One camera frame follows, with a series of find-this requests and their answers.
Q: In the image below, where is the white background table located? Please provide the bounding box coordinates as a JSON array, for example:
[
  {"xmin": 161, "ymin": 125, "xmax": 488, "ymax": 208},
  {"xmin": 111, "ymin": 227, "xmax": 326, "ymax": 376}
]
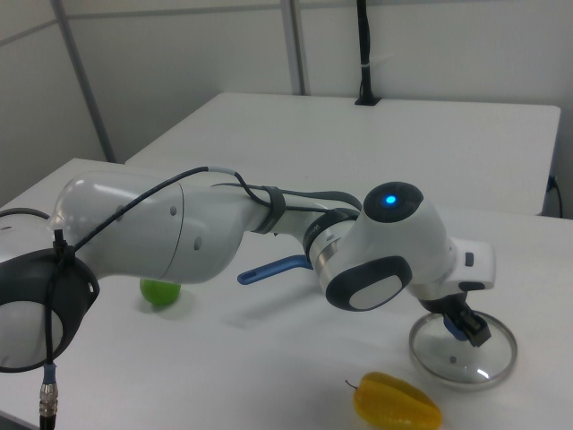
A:
[{"xmin": 124, "ymin": 91, "xmax": 562, "ymax": 217}]

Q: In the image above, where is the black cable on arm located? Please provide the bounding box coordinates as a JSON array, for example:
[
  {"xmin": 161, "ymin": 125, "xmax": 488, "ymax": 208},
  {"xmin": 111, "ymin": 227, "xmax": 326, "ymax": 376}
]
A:
[{"xmin": 0, "ymin": 165, "xmax": 359, "ymax": 430}]

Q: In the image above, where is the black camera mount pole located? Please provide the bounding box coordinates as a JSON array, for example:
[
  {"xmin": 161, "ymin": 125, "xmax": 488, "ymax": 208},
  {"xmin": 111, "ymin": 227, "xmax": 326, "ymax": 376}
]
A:
[{"xmin": 354, "ymin": 0, "xmax": 381, "ymax": 107}]

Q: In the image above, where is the yellow starfruit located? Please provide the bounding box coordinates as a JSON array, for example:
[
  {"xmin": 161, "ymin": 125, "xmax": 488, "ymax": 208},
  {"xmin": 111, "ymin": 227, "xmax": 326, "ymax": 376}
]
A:
[{"xmin": 345, "ymin": 371, "xmax": 444, "ymax": 429}]

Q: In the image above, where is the dark saucepan with blue handle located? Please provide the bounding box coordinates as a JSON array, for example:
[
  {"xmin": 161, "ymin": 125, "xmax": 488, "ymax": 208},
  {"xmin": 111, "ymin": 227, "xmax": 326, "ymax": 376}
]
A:
[{"xmin": 236, "ymin": 254, "xmax": 313, "ymax": 286}]

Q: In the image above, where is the glass lid with blue knob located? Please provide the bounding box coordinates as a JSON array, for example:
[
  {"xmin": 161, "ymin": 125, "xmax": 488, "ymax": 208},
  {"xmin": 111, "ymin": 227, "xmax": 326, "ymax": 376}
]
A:
[{"xmin": 408, "ymin": 312, "xmax": 518, "ymax": 391}]

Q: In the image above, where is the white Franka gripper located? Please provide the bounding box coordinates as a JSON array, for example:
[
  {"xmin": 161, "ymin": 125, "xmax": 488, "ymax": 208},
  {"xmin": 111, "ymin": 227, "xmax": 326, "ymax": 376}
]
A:
[{"xmin": 424, "ymin": 236, "xmax": 498, "ymax": 348}]

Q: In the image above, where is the green apple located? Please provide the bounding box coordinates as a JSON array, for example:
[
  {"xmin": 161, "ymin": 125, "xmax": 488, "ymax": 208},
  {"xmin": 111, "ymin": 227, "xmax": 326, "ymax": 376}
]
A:
[{"xmin": 139, "ymin": 277, "xmax": 183, "ymax": 307}]

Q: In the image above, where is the black cable at table edge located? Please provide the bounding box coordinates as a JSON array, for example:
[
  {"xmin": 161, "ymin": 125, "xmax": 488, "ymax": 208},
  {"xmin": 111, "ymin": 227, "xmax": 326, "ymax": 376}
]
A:
[{"xmin": 546, "ymin": 175, "xmax": 564, "ymax": 218}]

